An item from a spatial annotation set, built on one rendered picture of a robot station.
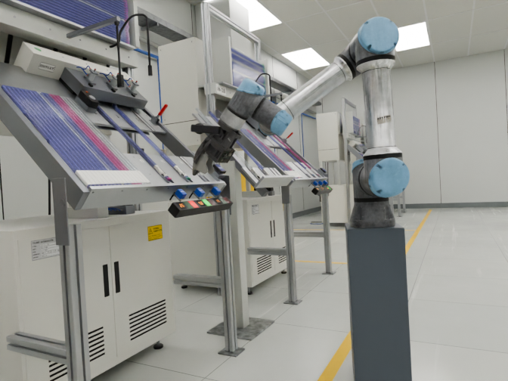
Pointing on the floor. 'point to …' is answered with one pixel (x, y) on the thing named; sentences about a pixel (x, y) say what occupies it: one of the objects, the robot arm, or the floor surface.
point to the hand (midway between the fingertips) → (193, 170)
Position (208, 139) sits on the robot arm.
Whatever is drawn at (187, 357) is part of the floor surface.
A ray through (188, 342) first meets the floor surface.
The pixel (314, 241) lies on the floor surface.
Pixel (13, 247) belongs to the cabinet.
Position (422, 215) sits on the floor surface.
